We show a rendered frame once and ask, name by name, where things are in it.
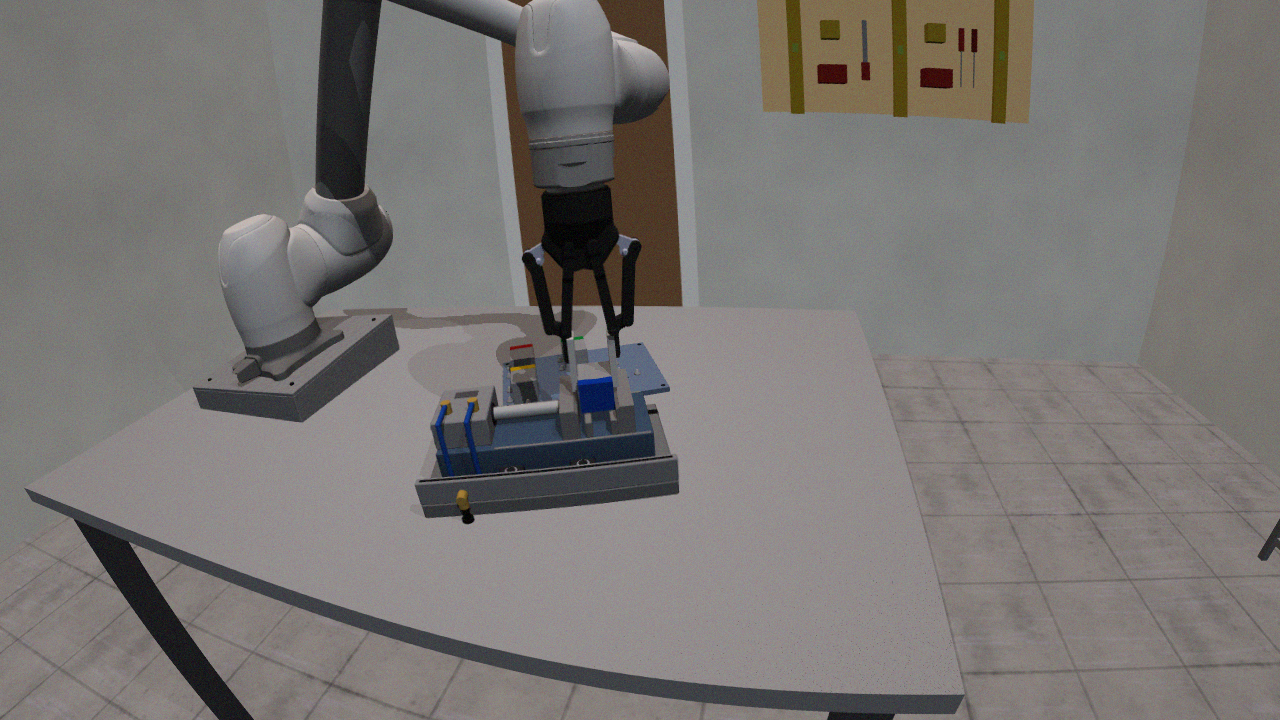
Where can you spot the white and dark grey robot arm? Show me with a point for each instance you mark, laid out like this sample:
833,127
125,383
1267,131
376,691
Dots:
571,78

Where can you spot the grey metal blank with green end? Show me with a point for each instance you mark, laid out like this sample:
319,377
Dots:
580,350

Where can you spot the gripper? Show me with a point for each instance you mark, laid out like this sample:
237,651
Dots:
576,248

